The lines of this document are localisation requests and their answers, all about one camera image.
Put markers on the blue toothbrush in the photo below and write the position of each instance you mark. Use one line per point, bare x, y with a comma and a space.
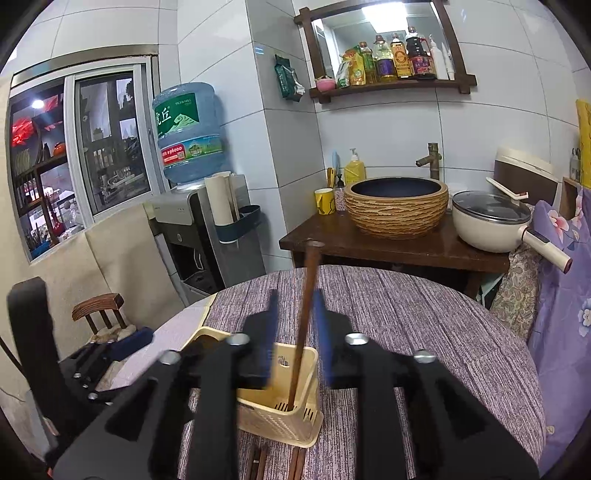
335, 161

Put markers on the woven pattern basin sink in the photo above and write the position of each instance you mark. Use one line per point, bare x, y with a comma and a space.
397, 212

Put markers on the blue water bottle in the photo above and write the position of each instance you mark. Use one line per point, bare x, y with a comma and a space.
191, 134

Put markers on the green packet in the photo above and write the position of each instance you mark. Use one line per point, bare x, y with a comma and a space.
286, 78

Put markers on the purple label oil bottle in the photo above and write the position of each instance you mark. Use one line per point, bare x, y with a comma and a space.
384, 62

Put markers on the wooden box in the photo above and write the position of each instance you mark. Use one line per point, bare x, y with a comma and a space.
569, 198

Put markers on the yellow soap dispenser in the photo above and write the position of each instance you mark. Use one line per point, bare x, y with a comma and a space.
354, 170

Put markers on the purple striped tablecloth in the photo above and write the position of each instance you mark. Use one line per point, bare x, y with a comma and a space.
415, 332

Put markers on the cream rolled paper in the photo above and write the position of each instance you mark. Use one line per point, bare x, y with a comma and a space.
221, 203

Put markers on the brown and cream rice cooker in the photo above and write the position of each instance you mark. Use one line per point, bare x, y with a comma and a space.
531, 177

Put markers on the aluminium framed sliding window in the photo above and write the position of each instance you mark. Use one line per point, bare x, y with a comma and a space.
111, 147

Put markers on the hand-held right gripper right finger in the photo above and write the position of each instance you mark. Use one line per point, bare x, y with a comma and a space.
324, 344

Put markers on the pink bowl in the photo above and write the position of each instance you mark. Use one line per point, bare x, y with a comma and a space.
325, 84

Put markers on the wooden chair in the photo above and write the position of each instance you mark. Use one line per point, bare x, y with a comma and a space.
99, 311

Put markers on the glass pot lid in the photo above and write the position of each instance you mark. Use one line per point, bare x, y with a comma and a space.
489, 210

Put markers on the grey water dispenser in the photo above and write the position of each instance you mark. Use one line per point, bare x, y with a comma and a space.
203, 249

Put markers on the yellow seasoning packet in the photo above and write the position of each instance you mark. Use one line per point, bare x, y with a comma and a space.
356, 69

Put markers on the white plastic bottle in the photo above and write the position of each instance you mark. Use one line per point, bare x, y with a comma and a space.
438, 62

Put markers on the yellow cloth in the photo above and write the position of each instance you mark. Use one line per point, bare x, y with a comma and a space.
584, 134

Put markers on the dark soy sauce bottle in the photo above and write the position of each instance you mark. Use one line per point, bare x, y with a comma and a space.
420, 55

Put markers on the yellow mug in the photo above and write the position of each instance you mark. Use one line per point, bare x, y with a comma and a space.
324, 203

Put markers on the dark wooden cabinet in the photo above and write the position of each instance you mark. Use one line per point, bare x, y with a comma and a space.
369, 251

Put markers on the white plastic table cover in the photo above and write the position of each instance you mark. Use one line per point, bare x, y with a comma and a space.
171, 327

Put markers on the bronze faucet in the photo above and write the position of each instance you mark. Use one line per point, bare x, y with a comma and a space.
434, 159

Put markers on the green seasoning bag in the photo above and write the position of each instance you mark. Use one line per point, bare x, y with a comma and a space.
342, 76

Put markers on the teal plastic holder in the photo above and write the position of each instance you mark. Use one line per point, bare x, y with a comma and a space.
238, 226

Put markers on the small floral bottle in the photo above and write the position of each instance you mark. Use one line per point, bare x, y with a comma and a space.
340, 198

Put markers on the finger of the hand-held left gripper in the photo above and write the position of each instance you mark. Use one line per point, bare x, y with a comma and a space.
131, 344
92, 390

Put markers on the dark wooden framed mirror shelf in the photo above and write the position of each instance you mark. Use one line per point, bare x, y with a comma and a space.
457, 55

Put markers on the white tube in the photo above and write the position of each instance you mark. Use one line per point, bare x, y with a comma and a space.
449, 64

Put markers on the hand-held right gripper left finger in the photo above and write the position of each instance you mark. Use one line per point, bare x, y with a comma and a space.
267, 341

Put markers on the cream saucepan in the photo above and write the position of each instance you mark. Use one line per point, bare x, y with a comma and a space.
485, 235

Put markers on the beige patterned cloth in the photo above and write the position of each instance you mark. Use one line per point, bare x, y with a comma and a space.
517, 290

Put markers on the white rice paddle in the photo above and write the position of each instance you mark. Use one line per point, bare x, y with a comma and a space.
505, 189

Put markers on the cream plastic utensil basket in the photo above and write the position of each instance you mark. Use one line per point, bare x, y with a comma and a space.
277, 417

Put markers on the purple floral cloth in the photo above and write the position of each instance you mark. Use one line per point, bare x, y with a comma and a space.
563, 323

